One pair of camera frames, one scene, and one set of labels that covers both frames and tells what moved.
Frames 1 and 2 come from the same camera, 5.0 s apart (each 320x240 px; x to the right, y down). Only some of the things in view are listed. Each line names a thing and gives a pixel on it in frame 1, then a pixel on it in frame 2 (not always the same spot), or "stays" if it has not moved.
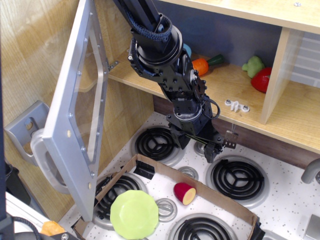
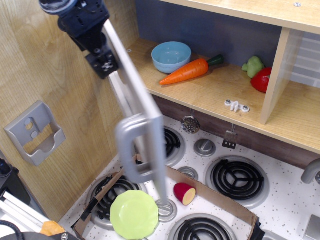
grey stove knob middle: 189,171 stays
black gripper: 201,129 to 85,24
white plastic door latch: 235,105 stays
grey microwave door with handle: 70,150 to 143,110
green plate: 134,214 stays
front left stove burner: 102,209 stays
